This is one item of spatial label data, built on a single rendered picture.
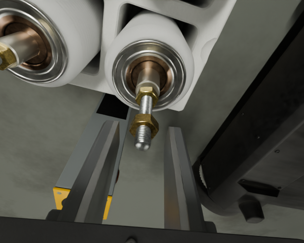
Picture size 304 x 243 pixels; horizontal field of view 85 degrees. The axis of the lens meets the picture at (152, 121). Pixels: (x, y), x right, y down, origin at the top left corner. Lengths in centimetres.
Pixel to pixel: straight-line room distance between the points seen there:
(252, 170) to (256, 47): 28
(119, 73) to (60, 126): 48
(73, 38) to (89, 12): 6
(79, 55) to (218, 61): 35
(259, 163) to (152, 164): 40
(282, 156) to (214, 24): 30
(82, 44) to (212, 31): 15
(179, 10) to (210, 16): 4
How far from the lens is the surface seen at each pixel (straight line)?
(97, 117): 32
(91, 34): 22
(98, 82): 27
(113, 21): 24
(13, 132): 75
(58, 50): 19
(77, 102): 54
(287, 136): 39
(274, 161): 44
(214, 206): 57
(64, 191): 24
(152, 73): 16
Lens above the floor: 41
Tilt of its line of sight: 51 degrees down
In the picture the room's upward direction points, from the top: 177 degrees counter-clockwise
